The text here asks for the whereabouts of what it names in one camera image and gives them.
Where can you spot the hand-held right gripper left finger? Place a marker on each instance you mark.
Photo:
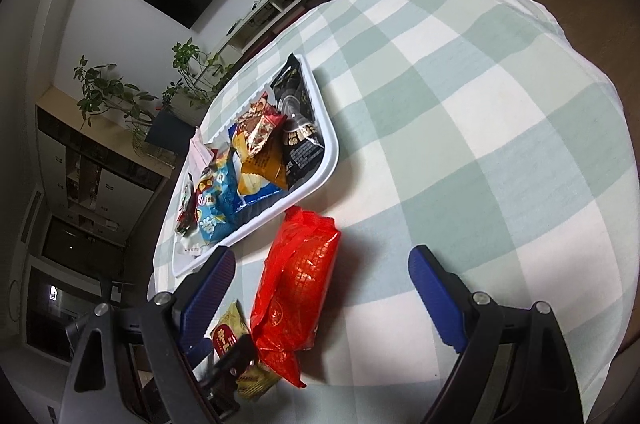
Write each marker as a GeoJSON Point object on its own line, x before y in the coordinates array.
{"type": "Point", "coordinates": [210, 289]}

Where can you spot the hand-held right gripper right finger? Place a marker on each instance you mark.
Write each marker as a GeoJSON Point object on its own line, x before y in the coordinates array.
{"type": "Point", "coordinates": [435, 294]}

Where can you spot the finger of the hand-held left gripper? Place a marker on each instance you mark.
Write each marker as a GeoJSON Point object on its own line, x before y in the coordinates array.
{"type": "Point", "coordinates": [232, 361]}

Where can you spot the yellow-green snack packet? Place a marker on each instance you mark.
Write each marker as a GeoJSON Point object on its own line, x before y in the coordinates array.
{"type": "Point", "coordinates": [232, 324]}

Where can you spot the light blue candy packet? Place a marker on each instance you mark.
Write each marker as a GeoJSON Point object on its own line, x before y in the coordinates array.
{"type": "Point", "coordinates": [215, 204]}

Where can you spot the orange snack packet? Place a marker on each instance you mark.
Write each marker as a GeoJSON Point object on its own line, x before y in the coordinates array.
{"type": "Point", "coordinates": [265, 167]}

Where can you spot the pale pink snack packet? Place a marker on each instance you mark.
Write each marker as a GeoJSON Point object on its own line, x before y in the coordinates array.
{"type": "Point", "coordinates": [200, 154]}

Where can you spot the white plastic tray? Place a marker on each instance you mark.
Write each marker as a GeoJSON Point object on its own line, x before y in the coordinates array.
{"type": "Point", "coordinates": [327, 164]}

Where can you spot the shiny brown snack packet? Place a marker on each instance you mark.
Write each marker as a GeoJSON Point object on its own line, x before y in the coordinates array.
{"type": "Point", "coordinates": [260, 127]}

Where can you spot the grey and red snack packet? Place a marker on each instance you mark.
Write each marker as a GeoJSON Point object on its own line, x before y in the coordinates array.
{"type": "Point", "coordinates": [186, 209]}

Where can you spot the black snack packet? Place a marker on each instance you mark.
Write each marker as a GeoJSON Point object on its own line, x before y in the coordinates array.
{"type": "Point", "coordinates": [297, 154]}

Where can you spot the wooden display cabinet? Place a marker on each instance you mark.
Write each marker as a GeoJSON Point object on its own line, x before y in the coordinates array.
{"type": "Point", "coordinates": [95, 174]}

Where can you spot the dark square planter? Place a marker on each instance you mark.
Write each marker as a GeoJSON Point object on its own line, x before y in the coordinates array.
{"type": "Point", "coordinates": [167, 132]}

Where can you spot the green checked tablecloth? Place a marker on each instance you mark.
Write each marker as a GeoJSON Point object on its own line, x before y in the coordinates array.
{"type": "Point", "coordinates": [475, 129]}

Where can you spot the tall leafy potted plant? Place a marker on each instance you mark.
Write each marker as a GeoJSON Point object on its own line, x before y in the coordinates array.
{"type": "Point", "coordinates": [105, 94]}

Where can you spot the trailing green potted plant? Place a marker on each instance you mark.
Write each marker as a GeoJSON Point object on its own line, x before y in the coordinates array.
{"type": "Point", "coordinates": [192, 64]}

